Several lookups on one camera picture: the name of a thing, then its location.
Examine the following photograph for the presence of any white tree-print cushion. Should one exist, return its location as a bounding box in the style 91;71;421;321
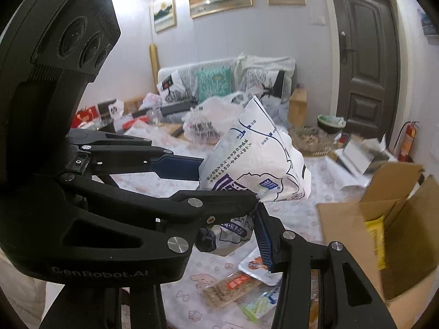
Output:
157;70;193;105
245;67;286;99

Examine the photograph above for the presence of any wall poster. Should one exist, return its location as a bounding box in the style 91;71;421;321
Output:
417;7;439;39

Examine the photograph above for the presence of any white plastic bag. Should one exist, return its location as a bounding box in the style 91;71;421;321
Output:
182;92;248;145

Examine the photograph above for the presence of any brown bar packet red label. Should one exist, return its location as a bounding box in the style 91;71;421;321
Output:
202;271;255;310

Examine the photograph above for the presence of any dark grey door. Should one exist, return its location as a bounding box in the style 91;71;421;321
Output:
328;0;403;138

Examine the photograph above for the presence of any person's cream sweater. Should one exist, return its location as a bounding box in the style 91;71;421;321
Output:
0;252;66;329

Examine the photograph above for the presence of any red gift box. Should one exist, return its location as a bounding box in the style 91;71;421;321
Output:
75;107;101;130

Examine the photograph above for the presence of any long black bar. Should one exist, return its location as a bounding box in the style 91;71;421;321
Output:
160;100;200;117

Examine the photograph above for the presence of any wooden plank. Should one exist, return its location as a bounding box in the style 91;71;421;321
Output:
149;43;162;94

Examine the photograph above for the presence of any covered sofa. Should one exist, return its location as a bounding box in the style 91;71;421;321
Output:
157;53;296;112

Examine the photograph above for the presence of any clear plastic tray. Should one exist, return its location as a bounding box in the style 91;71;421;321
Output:
291;127;336;157

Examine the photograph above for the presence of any yellow snack packet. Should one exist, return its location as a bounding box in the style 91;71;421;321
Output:
364;214;387;272

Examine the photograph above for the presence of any small framed sunset painting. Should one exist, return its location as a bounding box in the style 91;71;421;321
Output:
152;0;178;33

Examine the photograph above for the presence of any closed brown cardboard box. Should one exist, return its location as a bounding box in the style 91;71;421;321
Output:
289;88;308;128

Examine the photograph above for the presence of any open grey white box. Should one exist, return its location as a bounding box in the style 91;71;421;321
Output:
337;134;396;176

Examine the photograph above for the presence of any door handle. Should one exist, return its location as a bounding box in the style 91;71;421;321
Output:
339;31;354;64

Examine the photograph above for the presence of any red fire extinguisher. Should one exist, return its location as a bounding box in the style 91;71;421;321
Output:
397;121;420;162

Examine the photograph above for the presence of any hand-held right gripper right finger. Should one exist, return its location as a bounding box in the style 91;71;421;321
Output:
253;205;392;329

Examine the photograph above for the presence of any brown cardboard box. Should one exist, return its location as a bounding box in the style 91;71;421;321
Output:
289;88;308;128
316;162;439;311

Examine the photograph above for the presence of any bin with green bag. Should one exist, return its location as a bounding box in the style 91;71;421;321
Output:
317;114;347;135

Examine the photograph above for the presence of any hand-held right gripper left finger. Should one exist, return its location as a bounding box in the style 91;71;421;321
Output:
39;277;169;329

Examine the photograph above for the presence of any teal cushion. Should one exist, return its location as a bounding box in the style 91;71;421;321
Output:
196;67;232;98

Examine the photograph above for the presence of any white blue-print snack bag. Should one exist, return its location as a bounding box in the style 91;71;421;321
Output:
198;95;312;257

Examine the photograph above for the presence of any white orange-print snack packet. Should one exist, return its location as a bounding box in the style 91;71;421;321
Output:
238;246;285;287

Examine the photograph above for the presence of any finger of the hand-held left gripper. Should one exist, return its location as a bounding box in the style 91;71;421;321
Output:
58;174;258;231
66;129;206;182

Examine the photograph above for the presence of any green and white snack packet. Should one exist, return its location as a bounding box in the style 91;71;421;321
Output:
239;286;280;323

